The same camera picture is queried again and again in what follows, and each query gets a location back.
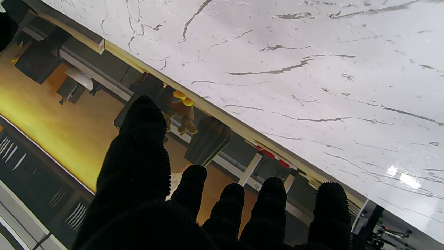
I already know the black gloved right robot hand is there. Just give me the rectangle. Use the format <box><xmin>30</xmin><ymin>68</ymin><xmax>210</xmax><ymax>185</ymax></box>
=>
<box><xmin>0</xmin><ymin>13</ymin><xmax>18</xmax><ymax>52</ymax></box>

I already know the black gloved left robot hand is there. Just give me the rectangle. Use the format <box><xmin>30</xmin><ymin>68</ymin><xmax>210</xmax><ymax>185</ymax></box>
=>
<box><xmin>72</xmin><ymin>95</ymin><xmax>352</xmax><ymax>250</ymax></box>

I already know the printed kitchen scene backdrop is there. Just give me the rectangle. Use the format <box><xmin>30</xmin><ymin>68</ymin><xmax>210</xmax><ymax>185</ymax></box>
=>
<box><xmin>0</xmin><ymin>0</ymin><xmax>368</xmax><ymax>250</ymax></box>

